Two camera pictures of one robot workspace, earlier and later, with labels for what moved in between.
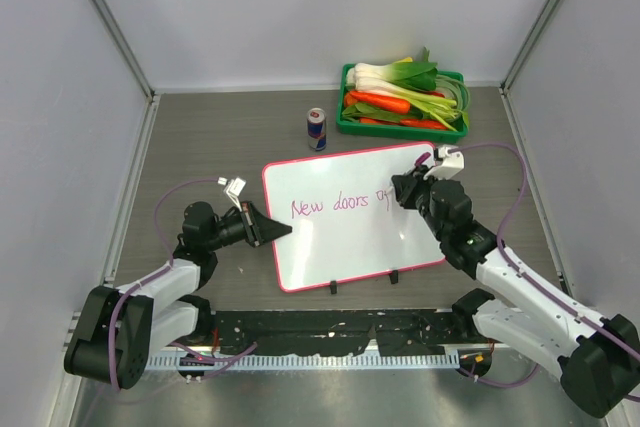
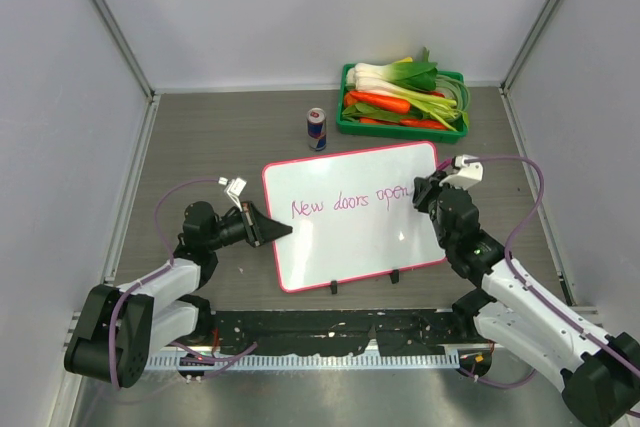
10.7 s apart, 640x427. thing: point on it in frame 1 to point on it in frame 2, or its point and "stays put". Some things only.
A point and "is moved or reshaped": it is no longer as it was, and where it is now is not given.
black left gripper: (270, 229) stays put
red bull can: (317, 128) stays put
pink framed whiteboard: (345, 227) stays put
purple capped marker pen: (422, 159) is moved or reshaped
